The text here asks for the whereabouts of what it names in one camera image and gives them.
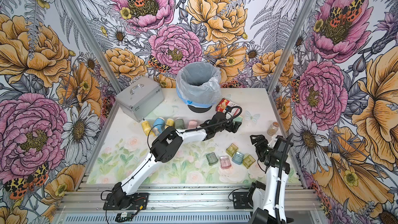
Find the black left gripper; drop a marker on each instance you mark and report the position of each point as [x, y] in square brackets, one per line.
[230, 124]

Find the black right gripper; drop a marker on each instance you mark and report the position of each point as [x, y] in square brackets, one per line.
[259, 145]

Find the mint green pencil sharpener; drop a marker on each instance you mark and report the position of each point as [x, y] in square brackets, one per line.
[238, 119]

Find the yellow transparent shavings tray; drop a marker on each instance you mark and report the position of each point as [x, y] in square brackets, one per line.
[231, 150]

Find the blue transparent shavings tray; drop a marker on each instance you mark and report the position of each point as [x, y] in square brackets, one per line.
[238, 157]

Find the pink transparent shavings tray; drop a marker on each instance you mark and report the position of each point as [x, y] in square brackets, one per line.
[225, 162]

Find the grey green shavings tray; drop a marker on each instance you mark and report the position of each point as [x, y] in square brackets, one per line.
[212, 159]

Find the pink pencil sharpener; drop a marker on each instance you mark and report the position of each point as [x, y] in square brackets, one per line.
[192, 124]

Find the dark green pencil sharpener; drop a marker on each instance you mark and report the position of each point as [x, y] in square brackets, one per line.
[179, 124]

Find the yellow pencil sharpener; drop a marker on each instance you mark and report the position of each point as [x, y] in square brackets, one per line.
[169, 123]
[147, 128]

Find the blue pencil sharpener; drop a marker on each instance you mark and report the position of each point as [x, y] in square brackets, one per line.
[158, 126]

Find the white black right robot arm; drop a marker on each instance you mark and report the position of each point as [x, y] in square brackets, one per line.
[268, 199]

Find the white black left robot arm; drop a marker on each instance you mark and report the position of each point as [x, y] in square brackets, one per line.
[162, 150]

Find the red white cardboard box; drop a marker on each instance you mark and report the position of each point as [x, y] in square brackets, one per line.
[225, 105]

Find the black bin with plastic liner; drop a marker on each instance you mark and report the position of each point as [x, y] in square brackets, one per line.
[198, 86]

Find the silver metal case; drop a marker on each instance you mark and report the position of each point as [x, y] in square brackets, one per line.
[140, 98]

